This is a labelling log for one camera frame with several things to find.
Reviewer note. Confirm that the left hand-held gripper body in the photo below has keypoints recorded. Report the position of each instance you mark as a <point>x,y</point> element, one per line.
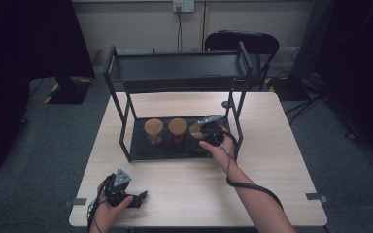
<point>118,191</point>

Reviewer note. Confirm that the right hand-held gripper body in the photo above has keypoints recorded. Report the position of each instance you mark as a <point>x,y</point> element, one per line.
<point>212,132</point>

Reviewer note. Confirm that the black two-tier metal rack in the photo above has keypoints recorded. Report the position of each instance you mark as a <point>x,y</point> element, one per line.
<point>181,73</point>

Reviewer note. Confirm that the person's right hand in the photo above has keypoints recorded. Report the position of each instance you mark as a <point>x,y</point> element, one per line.
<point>225,155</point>

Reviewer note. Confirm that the person's left hand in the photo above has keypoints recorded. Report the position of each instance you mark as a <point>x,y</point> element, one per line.
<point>105,215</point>

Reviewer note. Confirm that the small black round knob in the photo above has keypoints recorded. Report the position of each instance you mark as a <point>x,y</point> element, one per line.
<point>225,104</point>

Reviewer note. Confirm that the black equipment base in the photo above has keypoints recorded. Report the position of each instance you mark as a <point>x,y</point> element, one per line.
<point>288,87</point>

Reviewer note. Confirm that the black folding chair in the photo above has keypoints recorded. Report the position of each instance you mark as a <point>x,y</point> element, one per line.
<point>239,40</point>

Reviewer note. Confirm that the black stand base striped tape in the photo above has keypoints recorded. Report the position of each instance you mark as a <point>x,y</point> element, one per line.
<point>69,92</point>

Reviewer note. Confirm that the black curtain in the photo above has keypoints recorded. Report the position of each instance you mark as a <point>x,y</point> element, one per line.
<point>19,64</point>

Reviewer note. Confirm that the dark curtain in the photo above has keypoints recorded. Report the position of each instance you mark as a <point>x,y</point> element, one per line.
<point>359,64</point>

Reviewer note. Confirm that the grey table edge bracket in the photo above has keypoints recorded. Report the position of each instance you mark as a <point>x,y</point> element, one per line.
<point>315,196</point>
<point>76,202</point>

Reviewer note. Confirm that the white wall socket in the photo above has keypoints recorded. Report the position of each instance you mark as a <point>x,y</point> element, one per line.
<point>183,5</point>

